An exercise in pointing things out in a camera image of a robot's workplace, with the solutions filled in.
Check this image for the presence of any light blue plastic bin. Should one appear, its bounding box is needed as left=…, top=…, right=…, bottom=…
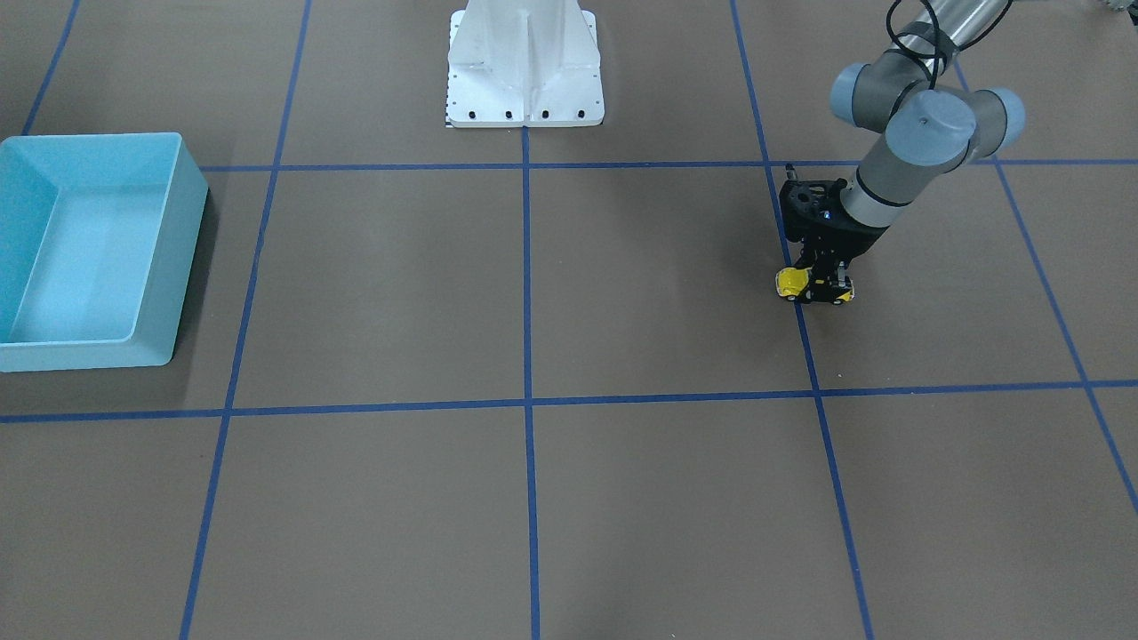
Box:
left=1, top=132, right=211, bottom=374

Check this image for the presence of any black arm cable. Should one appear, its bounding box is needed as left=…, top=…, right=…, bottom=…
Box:
left=887, top=0, right=957, bottom=90

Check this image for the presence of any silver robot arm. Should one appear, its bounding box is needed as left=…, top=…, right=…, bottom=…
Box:
left=775, top=1, right=1026, bottom=307

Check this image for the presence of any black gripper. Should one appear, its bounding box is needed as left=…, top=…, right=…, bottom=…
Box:
left=800, top=208, right=887, bottom=305

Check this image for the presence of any yellow beetle toy car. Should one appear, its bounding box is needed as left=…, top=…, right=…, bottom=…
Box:
left=775, top=268, right=856, bottom=304

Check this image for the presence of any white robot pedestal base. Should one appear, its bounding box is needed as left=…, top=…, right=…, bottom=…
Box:
left=445, top=1, right=605, bottom=129

